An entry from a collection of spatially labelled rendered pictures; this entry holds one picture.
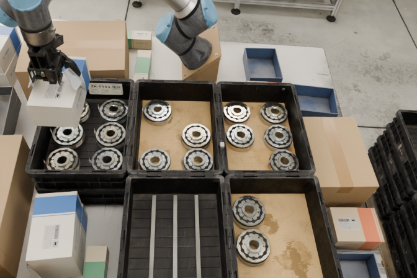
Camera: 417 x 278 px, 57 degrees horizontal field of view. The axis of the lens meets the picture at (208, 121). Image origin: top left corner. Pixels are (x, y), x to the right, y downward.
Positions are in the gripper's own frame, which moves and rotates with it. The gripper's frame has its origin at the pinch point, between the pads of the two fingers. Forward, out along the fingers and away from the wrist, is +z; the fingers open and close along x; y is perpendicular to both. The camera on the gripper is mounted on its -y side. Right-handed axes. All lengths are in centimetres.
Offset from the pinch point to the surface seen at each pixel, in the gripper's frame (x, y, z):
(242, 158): 58, 4, 28
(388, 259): 141, 15, 97
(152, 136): 25.5, -3.9, 28.4
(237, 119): 56, -11, 26
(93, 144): 5.5, 1.0, 28.5
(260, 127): 65, -10, 28
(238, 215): 55, 27, 25
